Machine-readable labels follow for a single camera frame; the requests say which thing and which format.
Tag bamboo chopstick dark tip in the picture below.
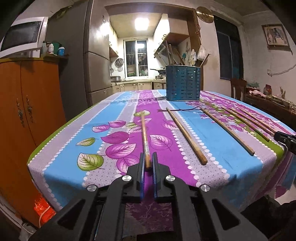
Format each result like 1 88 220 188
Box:
238 108 275 137

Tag kitchen range hood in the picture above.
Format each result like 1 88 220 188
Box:
154 43 169 67

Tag kitchen window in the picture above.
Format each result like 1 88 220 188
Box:
125 39 148 78

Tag bamboo chopstick right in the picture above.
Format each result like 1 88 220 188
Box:
247 111 285 132

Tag bamboo chopstick centre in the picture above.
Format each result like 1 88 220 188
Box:
221 106 270 142

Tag dark wooden side table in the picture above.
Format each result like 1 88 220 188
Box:
244 94 296 131

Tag red jar on table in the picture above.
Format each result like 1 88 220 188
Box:
263 84 273 95

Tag pink cloth on table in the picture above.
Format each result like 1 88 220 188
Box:
249 89 266 98

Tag floral striped tablecloth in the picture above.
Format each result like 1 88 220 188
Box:
27 89 296 212

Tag dark wooden chair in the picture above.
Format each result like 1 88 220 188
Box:
230 78 247 101

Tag blue perforated utensil holder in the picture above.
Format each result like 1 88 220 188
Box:
166 65 201 101

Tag black wok on stove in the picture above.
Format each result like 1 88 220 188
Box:
151 68 166 75

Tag dark room window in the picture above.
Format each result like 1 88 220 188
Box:
214 16 243 80

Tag orange plastic bag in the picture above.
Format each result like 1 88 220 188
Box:
34 196 56 227

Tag white plastic bag hanging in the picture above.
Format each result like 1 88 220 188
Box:
197 45 207 61

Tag orange wooden cabinet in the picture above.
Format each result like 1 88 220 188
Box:
1 57 66 225

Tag blue lidded jar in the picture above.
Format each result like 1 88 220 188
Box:
58 47 65 56

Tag green cup on cabinet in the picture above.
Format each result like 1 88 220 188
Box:
52 42 61 55

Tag white bottle on cabinet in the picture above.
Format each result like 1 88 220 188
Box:
48 43 54 54

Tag brown steel refrigerator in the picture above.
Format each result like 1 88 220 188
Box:
46 0 112 120

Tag white microwave oven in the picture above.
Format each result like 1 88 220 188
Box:
1 16 49 58

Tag framed wall picture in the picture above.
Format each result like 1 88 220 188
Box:
262 24 290 49

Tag brass round wall plate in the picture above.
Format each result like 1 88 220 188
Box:
196 6 214 24

